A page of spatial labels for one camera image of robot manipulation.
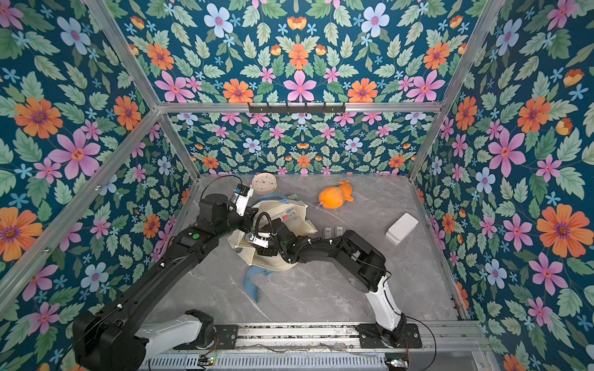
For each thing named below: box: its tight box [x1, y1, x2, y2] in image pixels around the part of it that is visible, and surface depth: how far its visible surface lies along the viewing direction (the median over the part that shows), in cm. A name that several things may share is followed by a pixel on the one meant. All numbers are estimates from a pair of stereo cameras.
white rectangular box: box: [385, 212, 420, 247], surface depth 98 cm
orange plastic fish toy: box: [318, 179, 356, 210], surface depth 103 cm
